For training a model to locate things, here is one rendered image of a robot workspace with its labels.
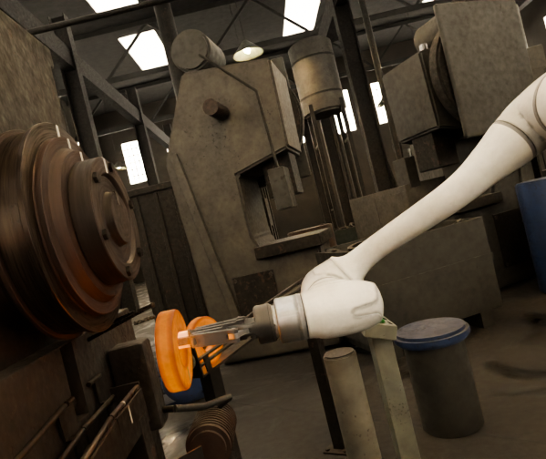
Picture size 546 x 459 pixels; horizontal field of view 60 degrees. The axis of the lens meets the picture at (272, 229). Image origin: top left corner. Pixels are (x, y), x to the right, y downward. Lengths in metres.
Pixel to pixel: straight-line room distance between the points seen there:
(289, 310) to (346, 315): 0.11
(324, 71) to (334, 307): 9.19
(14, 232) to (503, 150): 0.89
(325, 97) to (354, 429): 8.47
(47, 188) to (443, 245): 2.76
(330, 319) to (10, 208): 0.61
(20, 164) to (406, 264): 2.61
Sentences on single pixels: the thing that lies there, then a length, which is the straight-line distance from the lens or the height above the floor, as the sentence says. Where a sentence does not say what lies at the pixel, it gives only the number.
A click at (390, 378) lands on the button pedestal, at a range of 1.83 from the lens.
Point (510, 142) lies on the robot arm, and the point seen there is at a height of 1.06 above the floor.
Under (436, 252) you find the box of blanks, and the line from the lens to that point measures 3.33.
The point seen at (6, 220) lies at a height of 1.14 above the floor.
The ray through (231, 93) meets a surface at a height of 2.09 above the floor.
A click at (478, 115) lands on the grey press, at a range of 4.23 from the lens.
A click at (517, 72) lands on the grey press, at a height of 1.78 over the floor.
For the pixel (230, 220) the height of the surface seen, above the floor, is 1.14.
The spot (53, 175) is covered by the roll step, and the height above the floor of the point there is 1.21.
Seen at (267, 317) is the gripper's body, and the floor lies 0.85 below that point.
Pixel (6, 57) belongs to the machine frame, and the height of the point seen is 1.61.
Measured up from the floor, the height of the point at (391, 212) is 0.86.
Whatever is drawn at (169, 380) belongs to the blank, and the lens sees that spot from 0.92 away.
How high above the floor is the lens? 1.02
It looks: level
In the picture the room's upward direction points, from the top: 14 degrees counter-clockwise
